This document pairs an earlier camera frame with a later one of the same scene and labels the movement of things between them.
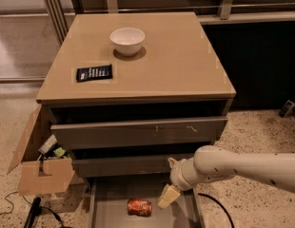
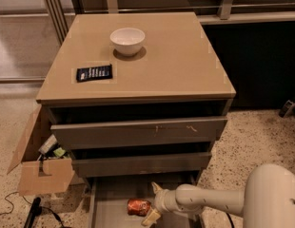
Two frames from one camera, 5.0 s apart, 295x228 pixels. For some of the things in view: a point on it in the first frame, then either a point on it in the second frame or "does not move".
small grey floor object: x=287 y=108 does not move
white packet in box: x=48 y=143 does not move
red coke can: x=139 y=207 does not move
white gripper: x=177 y=175 -> x=163 y=199
